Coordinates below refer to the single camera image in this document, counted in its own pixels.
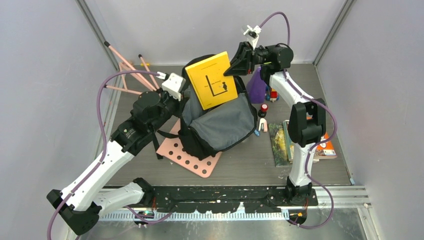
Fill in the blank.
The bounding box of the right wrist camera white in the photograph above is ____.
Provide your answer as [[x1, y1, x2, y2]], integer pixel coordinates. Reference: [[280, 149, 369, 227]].
[[243, 25, 262, 49]]

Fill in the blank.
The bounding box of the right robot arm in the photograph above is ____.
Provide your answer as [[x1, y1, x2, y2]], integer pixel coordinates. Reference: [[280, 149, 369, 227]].
[[224, 41, 327, 205]]

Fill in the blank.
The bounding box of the teal paperback book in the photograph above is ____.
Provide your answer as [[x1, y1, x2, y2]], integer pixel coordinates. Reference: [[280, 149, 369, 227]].
[[282, 119, 321, 163]]

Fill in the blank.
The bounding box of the black student backpack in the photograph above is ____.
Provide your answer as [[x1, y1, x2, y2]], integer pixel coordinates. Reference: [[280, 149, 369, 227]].
[[157, 75, 258, 160]]

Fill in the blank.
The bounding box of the pink white stapler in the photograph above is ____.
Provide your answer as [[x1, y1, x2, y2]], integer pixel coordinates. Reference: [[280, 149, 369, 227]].
[[258, 117, 268, 133]]

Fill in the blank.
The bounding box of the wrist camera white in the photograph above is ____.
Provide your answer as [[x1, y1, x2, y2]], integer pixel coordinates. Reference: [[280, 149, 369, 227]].
[[156, 71, 186, 96], [243, 25, 262, 49]]

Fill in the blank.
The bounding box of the orange paperback book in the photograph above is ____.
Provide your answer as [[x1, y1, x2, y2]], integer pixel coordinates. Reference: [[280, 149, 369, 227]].
[[313, 141, 337, 163]]

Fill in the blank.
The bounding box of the pink perforated board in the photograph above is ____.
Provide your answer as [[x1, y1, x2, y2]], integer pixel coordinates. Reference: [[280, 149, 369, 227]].
[[156, 138, 222, 178]]

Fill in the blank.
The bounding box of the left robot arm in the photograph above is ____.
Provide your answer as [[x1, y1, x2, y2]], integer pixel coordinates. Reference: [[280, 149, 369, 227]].
[[46, 90, 190, 236]]

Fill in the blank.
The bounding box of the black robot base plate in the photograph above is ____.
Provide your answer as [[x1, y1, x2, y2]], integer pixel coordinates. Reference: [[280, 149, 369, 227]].
[[133, 186, 319, 214]]

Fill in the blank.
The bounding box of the red cap glue bottle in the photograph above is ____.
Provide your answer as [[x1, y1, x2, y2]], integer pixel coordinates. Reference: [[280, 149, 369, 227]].
[[258, 103, 269, 118]]

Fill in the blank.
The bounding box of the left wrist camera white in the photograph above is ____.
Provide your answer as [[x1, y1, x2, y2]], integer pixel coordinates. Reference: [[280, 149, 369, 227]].
[[156, 71, 186, 96]]

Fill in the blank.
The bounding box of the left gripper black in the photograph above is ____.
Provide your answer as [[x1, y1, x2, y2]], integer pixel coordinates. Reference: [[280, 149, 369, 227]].
[[148, 86, 190, 134]]

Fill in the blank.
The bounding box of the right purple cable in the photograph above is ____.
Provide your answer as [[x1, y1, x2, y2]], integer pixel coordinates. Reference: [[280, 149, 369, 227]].
[[258, 11, 338, 230]]

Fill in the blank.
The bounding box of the dark green fantasy book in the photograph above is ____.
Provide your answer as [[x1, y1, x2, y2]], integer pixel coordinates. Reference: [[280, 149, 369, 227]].
[[268, 123, 291, 167]]

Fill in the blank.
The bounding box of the yellow book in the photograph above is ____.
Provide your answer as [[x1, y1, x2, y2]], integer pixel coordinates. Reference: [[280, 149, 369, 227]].
[[184, 51, 238, 110]]

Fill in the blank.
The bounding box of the colourful toy block car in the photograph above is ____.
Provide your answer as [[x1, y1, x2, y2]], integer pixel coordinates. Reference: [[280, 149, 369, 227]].
[[265, 86, 279, 102]]

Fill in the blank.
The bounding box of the pink metal stool frame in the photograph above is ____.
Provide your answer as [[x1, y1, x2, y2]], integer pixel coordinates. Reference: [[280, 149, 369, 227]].
[[99, 41, 163, 96]]

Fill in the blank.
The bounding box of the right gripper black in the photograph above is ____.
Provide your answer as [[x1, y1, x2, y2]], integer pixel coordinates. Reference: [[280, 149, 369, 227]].
[[222, 42, 278, 78]]

